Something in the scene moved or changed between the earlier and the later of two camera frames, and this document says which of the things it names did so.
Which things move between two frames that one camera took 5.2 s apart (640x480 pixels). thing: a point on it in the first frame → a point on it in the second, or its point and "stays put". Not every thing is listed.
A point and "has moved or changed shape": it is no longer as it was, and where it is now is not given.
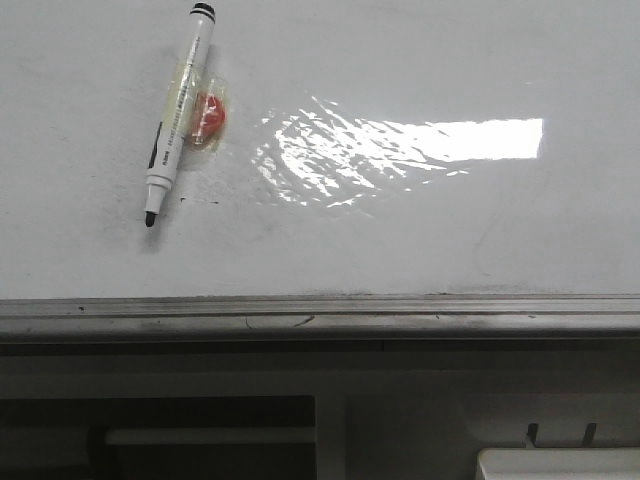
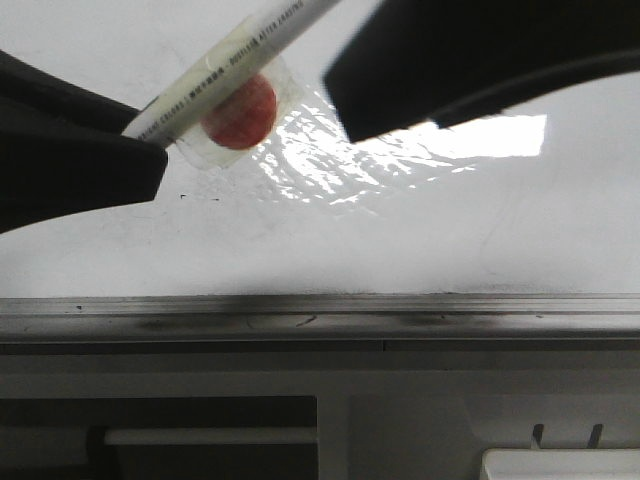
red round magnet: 212,119 has moved or changed shape
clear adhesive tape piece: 197,112 → 234,129
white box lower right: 559,463 stays put
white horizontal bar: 212,436 stays put
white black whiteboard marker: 179,107 → 221,68
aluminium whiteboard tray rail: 442,317 stays put
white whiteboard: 372,148 stays put
